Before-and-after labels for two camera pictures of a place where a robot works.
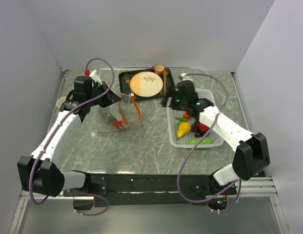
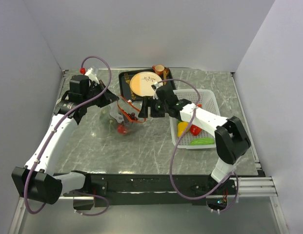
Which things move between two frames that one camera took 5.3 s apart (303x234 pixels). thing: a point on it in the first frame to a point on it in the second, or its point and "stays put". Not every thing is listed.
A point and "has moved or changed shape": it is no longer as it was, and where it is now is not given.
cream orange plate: x=146 y=84 stays put
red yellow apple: x=118 y=124 to x=121 y=129
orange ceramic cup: x=158 y=69 stays put
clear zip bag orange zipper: x=126 y=109 has moved or changed shape
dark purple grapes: x=195 y=128 to x=132 y=116
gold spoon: x=165 y=74 stays put
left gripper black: x=111 y=98 stays put
